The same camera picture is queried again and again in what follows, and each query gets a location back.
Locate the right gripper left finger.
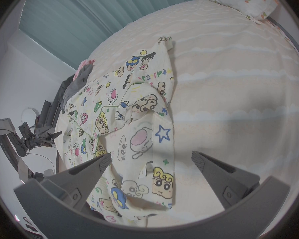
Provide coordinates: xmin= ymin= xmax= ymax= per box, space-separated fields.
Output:
xmin=41 ymin=153 xmax=112 ymax=211

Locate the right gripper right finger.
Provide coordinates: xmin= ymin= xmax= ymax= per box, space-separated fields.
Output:
xmin=191 ymin=151 xmax=261 ymax=210

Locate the white printed pyjama top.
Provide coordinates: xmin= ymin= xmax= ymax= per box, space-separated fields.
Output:
xmin=55 ymin=36 xmax=176 ymax=227

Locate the round ceiling lamp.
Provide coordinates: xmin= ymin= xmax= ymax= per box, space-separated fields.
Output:
xmin=22 ymin=107 xmax=41 ymax=126

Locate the black garment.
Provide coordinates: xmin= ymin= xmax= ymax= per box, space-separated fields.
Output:
xmin=55 ymin=75 xmax=76 ymax=101

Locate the grey garment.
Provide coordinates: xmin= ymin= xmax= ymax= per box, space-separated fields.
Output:
xmin=62 ymin=62 xmax=94 ymax=109

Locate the pink garment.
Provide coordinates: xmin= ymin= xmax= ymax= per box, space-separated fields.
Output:
xmin=75 ymin=59 xmax=96 ymax=80

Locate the bed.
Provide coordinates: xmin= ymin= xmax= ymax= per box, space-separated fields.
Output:
xmin=52 ymin=0 xmax=299 ymax=230

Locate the blue-green curtain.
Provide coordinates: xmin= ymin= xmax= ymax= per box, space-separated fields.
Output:
xmin=19 ymin=0 xmax=215 ymax=70

